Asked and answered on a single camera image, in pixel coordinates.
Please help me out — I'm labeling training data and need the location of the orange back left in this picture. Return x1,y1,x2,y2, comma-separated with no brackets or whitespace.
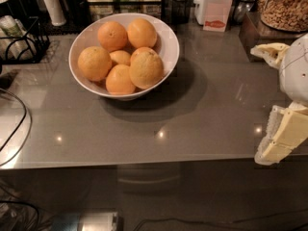
97,21,128,52

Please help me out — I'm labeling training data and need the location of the black cable on left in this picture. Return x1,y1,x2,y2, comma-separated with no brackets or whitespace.
0,88,33,167

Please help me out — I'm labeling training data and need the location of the white cylindrical dispenser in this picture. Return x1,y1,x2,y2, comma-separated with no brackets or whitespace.
43,0,66,26

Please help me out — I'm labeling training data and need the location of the stack of paper cups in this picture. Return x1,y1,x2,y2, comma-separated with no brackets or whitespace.
0,15,36,60

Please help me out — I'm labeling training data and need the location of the small orange in centre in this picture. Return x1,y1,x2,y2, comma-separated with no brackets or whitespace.
110,50,131,65

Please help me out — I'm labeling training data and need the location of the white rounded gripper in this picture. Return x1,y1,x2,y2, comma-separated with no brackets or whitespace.
250,34,308,166

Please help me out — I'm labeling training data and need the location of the orange front centre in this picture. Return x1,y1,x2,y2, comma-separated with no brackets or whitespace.
106,64,136,95

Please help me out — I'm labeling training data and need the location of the black wire rack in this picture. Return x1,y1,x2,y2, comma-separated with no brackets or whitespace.
0,15,50,64

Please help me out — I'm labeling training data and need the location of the orange back right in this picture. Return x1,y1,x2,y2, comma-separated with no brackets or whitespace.
127,18,157,48

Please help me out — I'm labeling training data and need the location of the glass bowl of nuts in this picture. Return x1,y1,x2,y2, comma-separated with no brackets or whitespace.
257,0,308,32

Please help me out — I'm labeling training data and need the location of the dark wooden stand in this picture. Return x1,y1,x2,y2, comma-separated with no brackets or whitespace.
239,13,303,62

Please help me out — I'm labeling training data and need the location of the tray of tea packets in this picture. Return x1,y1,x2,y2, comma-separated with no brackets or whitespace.
87,0,163,20

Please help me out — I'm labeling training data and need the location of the black mesh cup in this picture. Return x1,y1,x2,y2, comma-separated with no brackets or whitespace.
171,0,192,24

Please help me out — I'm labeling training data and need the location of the large orange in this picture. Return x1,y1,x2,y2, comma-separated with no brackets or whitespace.
129,47,164,90

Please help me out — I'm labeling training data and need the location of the white ceramic bowl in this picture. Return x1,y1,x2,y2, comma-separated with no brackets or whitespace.
68,13,180,101

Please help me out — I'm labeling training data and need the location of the orange front left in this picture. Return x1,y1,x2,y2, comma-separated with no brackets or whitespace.
77,46,113,82

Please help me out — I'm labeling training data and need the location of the metal serving spoon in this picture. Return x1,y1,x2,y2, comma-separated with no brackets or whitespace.
233,0,255,24

